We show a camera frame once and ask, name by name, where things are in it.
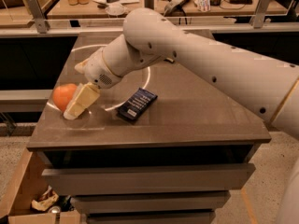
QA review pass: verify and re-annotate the white bowl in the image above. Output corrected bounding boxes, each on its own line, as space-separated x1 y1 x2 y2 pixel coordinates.
106 4 125 17

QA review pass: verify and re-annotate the orange fruit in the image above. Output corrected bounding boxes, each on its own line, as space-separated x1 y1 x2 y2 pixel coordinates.
52 83 77 112

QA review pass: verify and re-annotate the crumpled paper bag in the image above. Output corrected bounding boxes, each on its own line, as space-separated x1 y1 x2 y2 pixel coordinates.
31 187 59 212

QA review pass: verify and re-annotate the grey drawer cabinet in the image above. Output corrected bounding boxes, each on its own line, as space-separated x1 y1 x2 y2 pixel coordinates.
26 29 272 224

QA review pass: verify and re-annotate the metal railing with brackets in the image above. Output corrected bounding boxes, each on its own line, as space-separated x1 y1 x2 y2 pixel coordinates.
0 0 299 34

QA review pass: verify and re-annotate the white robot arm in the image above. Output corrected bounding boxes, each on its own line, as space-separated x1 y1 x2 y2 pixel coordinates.
64 8 299 139

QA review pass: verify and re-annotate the colourful small box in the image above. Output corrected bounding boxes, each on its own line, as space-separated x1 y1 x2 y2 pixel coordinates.
193 0 210 12

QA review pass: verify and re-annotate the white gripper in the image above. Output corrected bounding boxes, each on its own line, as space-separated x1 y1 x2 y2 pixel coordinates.
64 48 122 120

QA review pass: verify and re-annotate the blue rxbar blueberry wrapper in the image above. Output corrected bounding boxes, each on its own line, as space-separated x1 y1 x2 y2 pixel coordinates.
117 88 158 121

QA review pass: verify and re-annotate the grey power strip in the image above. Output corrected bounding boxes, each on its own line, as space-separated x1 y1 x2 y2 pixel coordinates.
164 0 189 16

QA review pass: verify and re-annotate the cardboard box with trash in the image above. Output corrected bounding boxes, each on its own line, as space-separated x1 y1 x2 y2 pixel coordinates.
0 149 81 224

